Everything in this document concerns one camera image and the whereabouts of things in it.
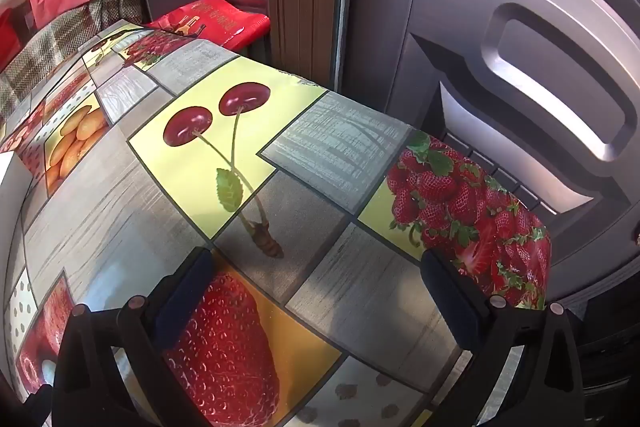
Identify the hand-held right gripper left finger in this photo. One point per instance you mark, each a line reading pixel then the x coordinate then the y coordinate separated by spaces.
pixel 186 299

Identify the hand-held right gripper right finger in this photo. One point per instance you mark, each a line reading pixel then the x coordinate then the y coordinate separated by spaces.
pixel 441 303

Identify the fruit print tablecloth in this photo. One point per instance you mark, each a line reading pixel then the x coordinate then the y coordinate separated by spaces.
pixel 325 142

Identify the red printed flat bag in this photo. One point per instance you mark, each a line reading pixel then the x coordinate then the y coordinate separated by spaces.
pixel 215 19

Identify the plaid woven cloth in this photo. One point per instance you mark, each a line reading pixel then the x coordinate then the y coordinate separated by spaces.
pixel 50 42

